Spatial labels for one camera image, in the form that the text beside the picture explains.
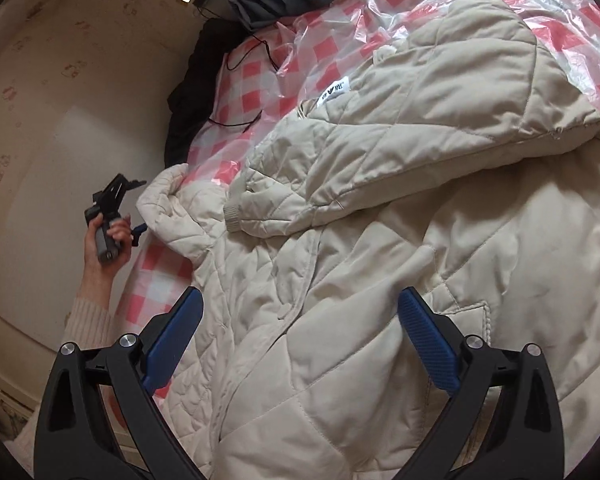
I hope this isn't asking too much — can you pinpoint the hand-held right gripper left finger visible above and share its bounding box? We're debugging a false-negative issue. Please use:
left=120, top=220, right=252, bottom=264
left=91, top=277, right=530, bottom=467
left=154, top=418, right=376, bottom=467
left=32, top=286, right=216, bottom=480

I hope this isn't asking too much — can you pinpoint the black cloth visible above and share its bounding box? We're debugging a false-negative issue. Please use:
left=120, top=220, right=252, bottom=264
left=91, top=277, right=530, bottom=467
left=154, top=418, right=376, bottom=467
left=163, top=17, right=254, bottom=169

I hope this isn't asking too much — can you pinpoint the cream quilted jacket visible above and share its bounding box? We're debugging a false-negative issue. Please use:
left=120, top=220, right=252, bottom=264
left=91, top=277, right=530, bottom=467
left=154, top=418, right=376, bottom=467
left=136, top=0, right=600, bottom=480

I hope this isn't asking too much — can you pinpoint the person's left forearm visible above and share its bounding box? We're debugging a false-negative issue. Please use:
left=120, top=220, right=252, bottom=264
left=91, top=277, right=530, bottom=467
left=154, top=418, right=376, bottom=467
left=59, top=271, right=119, bottom=357

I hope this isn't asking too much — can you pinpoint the black cable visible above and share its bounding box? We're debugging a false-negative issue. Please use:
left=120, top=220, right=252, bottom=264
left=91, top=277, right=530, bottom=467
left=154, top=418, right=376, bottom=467
left=207, top=35, right=293, bottom=129

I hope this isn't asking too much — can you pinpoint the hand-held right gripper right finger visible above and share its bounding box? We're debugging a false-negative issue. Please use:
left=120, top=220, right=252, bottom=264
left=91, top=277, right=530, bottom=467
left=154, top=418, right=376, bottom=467
left=396, top=287, right=566, bottom=480

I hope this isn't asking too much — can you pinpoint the person's left hand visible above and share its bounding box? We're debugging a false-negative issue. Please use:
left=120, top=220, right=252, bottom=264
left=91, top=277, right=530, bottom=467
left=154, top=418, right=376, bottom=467
left=82, top=212, right=134, bottom=279

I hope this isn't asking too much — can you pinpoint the red white checked bedsheet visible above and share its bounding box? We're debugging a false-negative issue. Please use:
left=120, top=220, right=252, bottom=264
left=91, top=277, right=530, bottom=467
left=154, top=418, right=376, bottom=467
left=111, top=0, right=600, bottom=480

